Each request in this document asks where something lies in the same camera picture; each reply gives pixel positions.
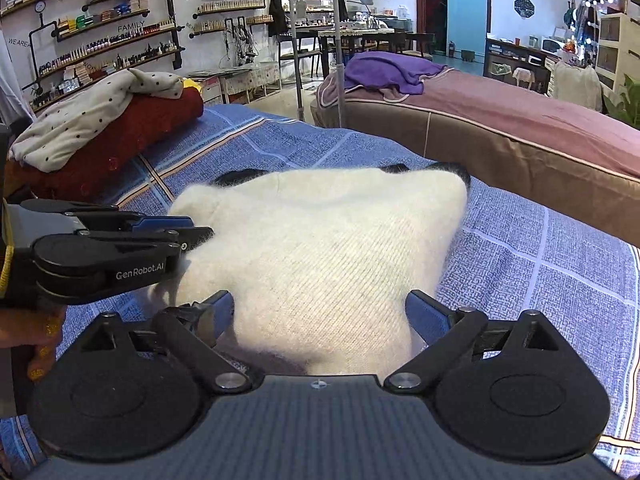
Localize purple towel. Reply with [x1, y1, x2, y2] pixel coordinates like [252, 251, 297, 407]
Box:
[344, 51, 446, 96]

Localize red folded garment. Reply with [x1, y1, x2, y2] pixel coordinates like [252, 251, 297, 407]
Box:
[4, 87, 204, 203]

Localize person's left hand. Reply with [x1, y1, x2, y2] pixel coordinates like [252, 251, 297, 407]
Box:
[0, 306, 66, 382]

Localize white and black fuzzy sweater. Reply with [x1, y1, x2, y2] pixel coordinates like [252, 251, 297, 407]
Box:
[145, 164, 471, 377]

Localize mauve covered bed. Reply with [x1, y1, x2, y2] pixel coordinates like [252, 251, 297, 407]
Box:
[311, 70, 639, 245]

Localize cream cushioned chair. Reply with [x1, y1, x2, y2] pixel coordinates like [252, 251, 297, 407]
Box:
[550, 62, 603, 112]

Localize dark wooden desk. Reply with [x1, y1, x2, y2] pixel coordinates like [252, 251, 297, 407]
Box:
[276, 27, 436, 79]

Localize green potted plant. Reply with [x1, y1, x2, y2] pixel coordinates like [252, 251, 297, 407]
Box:
[603, 75, 640, 130]

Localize white floor lamp stand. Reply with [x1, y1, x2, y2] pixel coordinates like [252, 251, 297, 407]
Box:
[288, 0, 346, 127]

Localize cream drawer cabinet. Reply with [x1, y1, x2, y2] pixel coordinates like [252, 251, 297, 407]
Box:
[596, 13, 640, 101]

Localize low black tv shelf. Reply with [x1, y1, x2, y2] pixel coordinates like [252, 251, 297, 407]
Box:
[483, 38, 559, 94]

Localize white polka dot garment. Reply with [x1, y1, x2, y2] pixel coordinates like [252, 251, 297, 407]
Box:
[8, 68, 183, 174]

